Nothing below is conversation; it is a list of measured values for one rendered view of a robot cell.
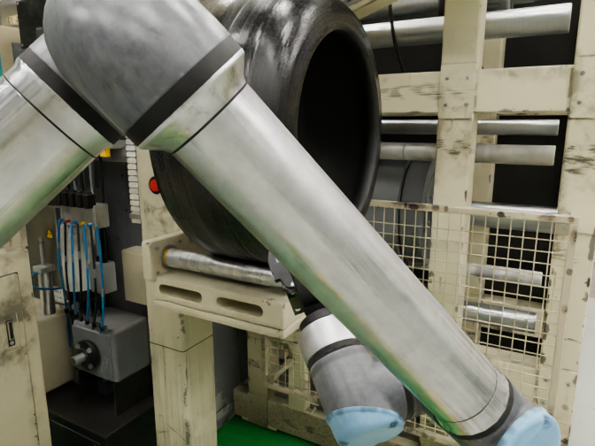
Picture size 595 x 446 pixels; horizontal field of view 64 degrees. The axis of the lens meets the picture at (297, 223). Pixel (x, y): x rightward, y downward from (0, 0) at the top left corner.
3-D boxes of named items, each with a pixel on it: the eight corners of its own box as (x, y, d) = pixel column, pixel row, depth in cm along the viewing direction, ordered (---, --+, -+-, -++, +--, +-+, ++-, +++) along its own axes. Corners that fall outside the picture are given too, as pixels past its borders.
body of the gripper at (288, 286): (282, 288, 82) (305, 349, 75) (272, 262, 75) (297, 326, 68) (323, 272, 82) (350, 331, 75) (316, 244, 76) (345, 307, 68)
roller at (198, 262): (176, 249, 115) (172, 267, 115) (163, 245, 111) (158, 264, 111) (301, 270, 99) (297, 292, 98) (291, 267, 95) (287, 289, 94)
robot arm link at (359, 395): (399, 441, 65) (333, 464, 62) (362, 359, 73) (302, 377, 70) (420, 416, 58) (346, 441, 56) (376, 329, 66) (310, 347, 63)
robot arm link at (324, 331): (301, 355, 64) (367, 328, 65) (289, 325, 67) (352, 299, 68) (311, 377, 71) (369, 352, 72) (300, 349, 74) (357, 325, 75)
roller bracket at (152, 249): (142, 281, 110) (140, 241, 108) (243, 244, 144) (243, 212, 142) (153, 283, 109) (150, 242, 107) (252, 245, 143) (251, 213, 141)
